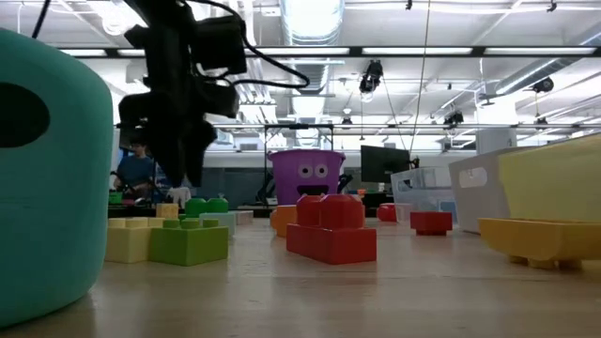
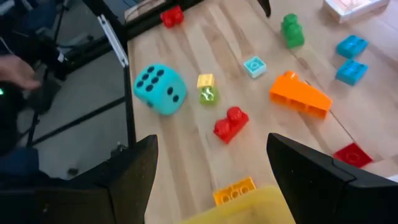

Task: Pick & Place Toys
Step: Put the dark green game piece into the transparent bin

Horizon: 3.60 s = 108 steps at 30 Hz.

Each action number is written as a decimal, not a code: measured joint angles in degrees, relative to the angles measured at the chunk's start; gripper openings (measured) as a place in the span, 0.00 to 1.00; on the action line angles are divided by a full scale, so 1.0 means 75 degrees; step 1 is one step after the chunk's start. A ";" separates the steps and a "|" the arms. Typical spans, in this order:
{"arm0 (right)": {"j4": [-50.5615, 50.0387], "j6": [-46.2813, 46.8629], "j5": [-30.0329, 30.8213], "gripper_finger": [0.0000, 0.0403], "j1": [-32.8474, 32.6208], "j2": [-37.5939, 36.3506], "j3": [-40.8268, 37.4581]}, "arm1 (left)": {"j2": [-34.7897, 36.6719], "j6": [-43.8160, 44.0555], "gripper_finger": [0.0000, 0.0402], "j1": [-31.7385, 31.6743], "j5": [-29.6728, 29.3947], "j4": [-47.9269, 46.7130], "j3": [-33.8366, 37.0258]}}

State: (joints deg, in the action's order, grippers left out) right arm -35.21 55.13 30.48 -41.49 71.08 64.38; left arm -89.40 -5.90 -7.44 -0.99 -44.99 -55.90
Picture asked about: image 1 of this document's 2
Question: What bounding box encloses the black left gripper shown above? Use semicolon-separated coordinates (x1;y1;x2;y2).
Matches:
116;0;241;189

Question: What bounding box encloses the dark green double block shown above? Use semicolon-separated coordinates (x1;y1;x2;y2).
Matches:
183;196;230;218

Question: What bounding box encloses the small yellow toy block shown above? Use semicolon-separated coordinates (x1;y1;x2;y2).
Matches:
155;202;180;220

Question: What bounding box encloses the light teal square block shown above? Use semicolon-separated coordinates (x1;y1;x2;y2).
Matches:
198;211;238;237

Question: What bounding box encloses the lime green square block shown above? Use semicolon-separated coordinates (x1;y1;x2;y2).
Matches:
148;218;230;268

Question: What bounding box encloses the pale yellow square block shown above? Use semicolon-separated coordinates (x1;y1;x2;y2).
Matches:
104;217;165;265

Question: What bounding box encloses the orange wedge toy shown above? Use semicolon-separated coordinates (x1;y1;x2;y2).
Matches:
269;204;367;238

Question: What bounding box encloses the teal foam die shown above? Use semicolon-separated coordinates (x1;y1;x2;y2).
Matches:
0;26;115;329

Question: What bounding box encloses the red stepped toy block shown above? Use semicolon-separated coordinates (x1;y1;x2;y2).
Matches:
285;193;378;266

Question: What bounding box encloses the white background object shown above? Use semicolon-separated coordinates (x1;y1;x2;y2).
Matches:
166;186;193;207

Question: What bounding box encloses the person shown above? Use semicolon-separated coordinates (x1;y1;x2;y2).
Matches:
114;139;159;204

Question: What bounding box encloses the purple bucket with face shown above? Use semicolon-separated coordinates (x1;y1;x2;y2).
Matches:
268;148;347;207

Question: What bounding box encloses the black overhead light bar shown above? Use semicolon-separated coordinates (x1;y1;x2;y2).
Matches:
46;44;601;59

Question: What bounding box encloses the black monitor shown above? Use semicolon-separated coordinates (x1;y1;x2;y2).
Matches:
360;145;413;185

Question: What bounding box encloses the clear plastic bin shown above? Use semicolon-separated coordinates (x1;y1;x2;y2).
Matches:
390;165;459;225

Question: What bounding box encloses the small red toy block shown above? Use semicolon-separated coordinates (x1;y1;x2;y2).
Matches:
409;210;454;237

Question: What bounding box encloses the white plastic bin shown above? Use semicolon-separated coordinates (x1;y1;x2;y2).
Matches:
447;146;525;235

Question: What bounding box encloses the orange-yellow long toy block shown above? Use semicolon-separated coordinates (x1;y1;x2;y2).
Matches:
477;217;601;272

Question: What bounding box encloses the yellow translucent tray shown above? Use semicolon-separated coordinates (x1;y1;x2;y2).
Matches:
497;132;601;224

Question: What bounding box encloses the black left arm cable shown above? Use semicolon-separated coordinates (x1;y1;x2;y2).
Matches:
185;0;312;91

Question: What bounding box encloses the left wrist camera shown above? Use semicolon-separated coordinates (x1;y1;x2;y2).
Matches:
193;15;249;76

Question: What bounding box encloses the silver ceiling duct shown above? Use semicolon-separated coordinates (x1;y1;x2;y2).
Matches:
280;0;347;47
495;27;601;95

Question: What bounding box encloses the black hanging cable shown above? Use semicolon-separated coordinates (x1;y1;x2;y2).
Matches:
31;0;52;39

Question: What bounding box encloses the thin hanging cable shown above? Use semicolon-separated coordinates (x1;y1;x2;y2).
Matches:
407;0;432;156

